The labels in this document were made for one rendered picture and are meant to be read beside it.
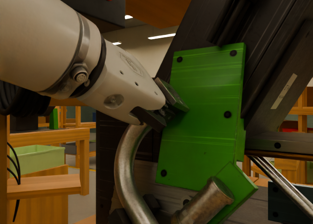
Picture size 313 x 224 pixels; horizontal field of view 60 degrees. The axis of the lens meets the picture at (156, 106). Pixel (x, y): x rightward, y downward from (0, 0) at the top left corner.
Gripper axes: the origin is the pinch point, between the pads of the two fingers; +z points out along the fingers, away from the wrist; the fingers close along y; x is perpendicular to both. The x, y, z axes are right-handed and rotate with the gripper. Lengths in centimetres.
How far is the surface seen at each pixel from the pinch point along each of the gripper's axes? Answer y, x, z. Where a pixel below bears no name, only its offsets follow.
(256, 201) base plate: -11, 10, 56
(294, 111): 80, -38, 328
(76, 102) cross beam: 28.2, 22.1, 13.0
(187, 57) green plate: 4.3, -7.3, 2.8
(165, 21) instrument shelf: 54, -8, 41
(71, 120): 670, 508, 619
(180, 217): -14.6, 5.8, -0.6
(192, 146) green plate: -7.3, 0.5, 2.8
